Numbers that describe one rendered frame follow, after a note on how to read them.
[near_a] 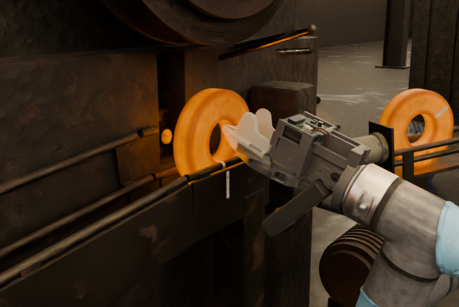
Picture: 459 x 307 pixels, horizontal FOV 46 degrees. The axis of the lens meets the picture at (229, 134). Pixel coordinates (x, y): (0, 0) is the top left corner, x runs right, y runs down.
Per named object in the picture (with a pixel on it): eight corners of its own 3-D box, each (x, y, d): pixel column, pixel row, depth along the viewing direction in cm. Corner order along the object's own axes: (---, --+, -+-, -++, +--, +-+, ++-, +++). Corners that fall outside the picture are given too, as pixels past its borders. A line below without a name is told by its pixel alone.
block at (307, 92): (244, 210, 101) (244, 83, 96) (266, 198, 107) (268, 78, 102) (294, 223, 95) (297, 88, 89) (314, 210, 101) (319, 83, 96)
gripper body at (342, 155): (302, 108, 75) (380, 146, 69) (283, 161, 78) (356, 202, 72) (273, 117, 69) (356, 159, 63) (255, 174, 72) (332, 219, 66)
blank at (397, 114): (400, 180, 107) (411, 186, 104) (362, 124, 101) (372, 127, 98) (455, 129, 109) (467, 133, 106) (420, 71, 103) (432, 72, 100)
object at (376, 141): (330, 167, 102) (329, 137, 101) (371, 158, 105) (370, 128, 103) (347, 176, 97) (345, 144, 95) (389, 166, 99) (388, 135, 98)
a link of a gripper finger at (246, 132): (231, 97, 77) (284, 124, 72) (222, 134, 79) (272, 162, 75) (218, 100, 74) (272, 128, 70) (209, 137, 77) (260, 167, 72)
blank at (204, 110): (169, 94, 74) (188, 96, 72) (237, 82, 86) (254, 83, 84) (172, 199, 77) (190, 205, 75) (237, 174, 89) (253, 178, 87)
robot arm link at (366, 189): (385, 219, 70) (360, 240, 64) (354, 202, 73) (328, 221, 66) (406, 170, 68) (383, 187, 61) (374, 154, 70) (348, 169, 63)
